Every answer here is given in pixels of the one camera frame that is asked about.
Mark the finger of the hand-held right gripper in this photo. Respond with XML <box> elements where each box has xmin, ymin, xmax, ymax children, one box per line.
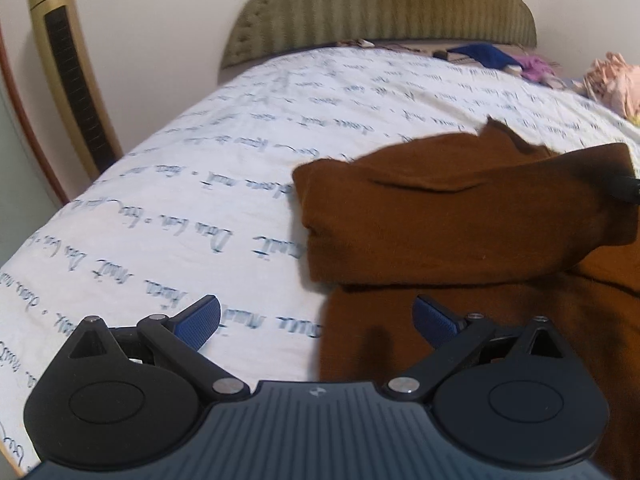
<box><xmin>597</xmin><ymin>167</ymin><xmax>640</xmax><ymax>207</ymax></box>

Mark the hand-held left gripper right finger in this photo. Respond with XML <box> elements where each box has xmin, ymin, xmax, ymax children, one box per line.
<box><xmin>386</xmin><ymin>295</ymin><xmax>567</xmax><ymax>403</ymax></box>

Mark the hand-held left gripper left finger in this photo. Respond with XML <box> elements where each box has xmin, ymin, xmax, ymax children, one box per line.
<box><xmin>65</xmin><ymin>294</ymin><xmax>252</xmax><ymax>403</ymax></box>

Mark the brown knitted garment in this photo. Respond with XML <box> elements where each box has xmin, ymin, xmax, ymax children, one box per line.
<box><xmin>291</xmin><ymin>116</ymin><xmax>640</xmax><ymax>477</ymax></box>

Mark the pink crumpled cloth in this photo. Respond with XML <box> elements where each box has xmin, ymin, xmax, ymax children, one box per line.
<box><xmin>582</xmin><ymin>51</ymin><xmax>640</xmax><ymax>119</ymax></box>

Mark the purple cloth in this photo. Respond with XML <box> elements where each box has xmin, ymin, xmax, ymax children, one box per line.
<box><xmin>515</xmin><ymin>54</ymin><xmax>560</xmax><ymax>84</ymax></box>

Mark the white script-printed bed sheet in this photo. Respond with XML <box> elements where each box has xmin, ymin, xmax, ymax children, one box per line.
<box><xmin>0</xmin><ymin>46</ymin><xmax>640</xmax><ymax>476</ymax></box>

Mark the dark blue cloth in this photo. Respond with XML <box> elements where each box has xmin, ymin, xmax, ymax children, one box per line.
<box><xmin>446</xmin><ymin>42</ymin><xmax>522</xmax><ymax>72</ymax></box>

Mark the gold tower fan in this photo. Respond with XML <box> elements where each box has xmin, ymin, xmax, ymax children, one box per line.
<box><xmin>26</xmin><ymin>0</ymin><xmax>124</xmax><ymax>181</ymax></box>

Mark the olive green padded headboard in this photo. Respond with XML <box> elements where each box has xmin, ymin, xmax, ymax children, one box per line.
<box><xmin>220</xmin><ymin>0</ymin><xmax>539</xmax><ymax>71</ymax></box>

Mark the reddish wooden frame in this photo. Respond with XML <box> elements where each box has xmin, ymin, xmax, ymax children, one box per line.
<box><xmin>0</xmin><ymin>24</ymin><xmax>69</xmax><ymax>206</ymax></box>

